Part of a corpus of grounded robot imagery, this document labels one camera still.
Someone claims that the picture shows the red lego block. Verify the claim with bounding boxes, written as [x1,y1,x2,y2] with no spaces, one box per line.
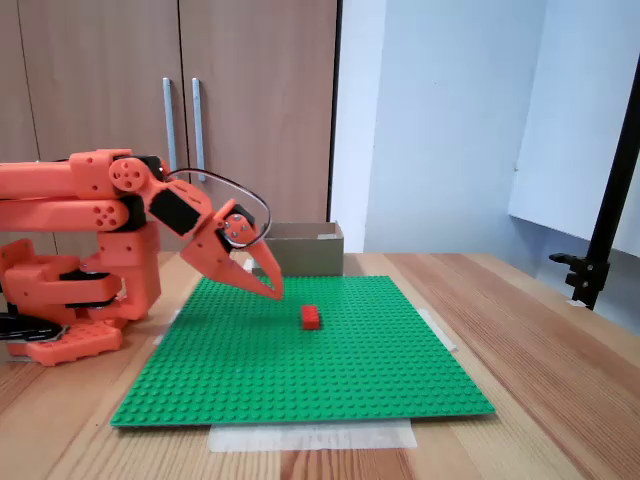
[300,304,323,332]

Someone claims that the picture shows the open cardboard box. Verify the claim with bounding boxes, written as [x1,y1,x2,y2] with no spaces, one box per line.
[251,221,346,278]

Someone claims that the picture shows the green lego baseplate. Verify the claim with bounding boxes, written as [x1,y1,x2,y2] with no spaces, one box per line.
[110,274,497,429]

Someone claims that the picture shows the small masking tape strip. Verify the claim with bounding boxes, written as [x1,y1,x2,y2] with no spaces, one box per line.
[152,308,182,346]
[417,308,459,353]

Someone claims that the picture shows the brown wooden cabinet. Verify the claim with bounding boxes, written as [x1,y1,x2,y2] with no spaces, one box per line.
[0,0,344,254]

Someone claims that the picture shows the wide masking tape strip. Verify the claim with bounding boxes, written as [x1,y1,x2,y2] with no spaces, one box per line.
[207,418,419,454]

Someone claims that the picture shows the white panel board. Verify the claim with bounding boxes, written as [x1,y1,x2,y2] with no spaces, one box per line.
[508,0,640,259]

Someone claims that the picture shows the black stand with clamp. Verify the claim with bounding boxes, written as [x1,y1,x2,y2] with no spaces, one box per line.
[548,44,640,312]

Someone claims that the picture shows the gripper servo cable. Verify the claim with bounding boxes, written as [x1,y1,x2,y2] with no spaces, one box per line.
[164,167,272,250]

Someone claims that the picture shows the metal cabinet handle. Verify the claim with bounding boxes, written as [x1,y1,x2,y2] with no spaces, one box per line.
[191,77,208,184]
[161,77,180,174]

